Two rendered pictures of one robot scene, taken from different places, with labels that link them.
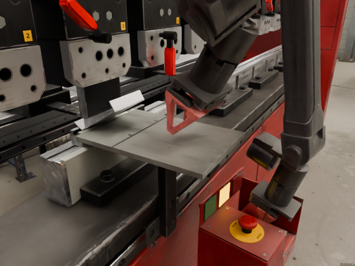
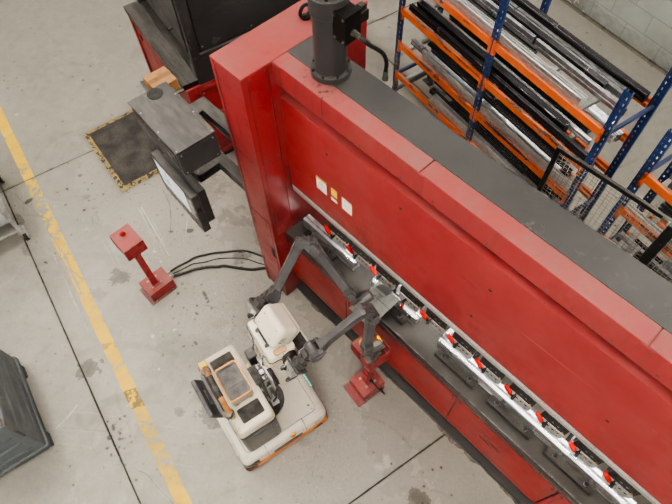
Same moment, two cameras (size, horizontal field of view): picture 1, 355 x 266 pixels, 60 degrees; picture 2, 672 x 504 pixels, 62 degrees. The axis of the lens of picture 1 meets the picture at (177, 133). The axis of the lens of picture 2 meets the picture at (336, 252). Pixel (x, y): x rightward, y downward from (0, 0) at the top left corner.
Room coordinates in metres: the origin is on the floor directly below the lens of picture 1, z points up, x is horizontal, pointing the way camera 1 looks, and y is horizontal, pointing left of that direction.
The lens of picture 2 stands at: (0.75, -1.44, 4.14)
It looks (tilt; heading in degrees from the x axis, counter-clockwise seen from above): 59 degrees down; 107
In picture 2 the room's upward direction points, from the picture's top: 2 degrees counter-clockwise
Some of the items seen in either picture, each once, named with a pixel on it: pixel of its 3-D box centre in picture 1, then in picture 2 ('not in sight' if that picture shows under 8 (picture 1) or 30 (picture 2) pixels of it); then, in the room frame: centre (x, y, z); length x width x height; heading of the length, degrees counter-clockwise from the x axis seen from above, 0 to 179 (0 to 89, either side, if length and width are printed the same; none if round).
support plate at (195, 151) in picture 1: (161, 136); (374, 304); (0.53, 0.03, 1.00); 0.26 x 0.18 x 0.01; 59
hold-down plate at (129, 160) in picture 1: (139, 164); (387, 306); (0.61, 0.09, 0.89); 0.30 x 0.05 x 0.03; 149
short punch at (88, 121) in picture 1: (100, 98); not in sight; (0.60, 0.16, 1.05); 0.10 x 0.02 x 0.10; 149
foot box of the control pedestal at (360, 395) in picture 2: not in sight; (364, 384); (0.54, -0.19, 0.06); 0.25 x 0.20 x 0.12; 52
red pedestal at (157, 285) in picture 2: not in sight; (142, 264); (-1.31, 0.17, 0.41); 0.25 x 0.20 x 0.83; 59
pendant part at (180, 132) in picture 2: not in sight; (189, 165); (-0.72, 0.39, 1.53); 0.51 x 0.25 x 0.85; 146
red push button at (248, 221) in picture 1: (246, 226); not in sight; (0.52, -0.15, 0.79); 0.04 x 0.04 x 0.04
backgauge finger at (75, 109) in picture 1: (56, 102); not in sight; (0.69, 0.28, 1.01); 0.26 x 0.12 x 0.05; 59
